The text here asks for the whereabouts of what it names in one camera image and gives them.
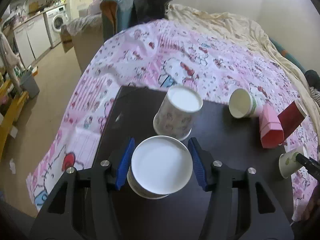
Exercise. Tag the cardboard box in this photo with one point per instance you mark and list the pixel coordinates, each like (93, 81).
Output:
(66, 39)

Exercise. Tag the cream crumpled duvet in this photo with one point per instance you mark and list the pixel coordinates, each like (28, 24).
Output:
(240, 30)

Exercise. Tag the pink paper cup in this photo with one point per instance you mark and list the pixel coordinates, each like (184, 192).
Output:
(271, 131)

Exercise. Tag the grey waste bin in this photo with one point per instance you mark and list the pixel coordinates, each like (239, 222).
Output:
(28, 83)

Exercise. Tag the yellow wooden rack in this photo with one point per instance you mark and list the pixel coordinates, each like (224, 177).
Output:
(11, 116)

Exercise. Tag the pink Hello Kitty bedsheet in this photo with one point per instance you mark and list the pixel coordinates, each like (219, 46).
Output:
(163, 53)

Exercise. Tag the white washing machine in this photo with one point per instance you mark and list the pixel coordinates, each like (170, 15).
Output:
(54, 19)

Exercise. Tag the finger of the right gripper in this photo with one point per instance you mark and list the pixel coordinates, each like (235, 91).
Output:
(312, 166)

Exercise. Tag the white kitchen cabinets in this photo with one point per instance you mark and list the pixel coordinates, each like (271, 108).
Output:
(32, 39)

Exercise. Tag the red ribbed paper cup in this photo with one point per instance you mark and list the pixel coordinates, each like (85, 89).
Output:
(291, 117)

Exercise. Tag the white pink-patterned paper cup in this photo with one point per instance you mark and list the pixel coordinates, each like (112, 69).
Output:
(177, 112)

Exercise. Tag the cream cartoon-print paper cup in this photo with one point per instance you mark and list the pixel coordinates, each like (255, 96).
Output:
(160, 166)

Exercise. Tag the white green-band paper cup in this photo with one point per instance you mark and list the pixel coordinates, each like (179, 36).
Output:
(242, 104)

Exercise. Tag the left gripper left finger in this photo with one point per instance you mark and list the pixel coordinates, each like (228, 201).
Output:
(63, 213)

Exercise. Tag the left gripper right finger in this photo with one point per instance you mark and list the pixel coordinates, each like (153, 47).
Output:
(200, 164)

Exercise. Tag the white green-leaf paper cup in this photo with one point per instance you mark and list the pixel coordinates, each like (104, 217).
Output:
(287, 162)

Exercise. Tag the black and striped clothes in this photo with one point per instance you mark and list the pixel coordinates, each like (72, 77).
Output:
(313, 80)

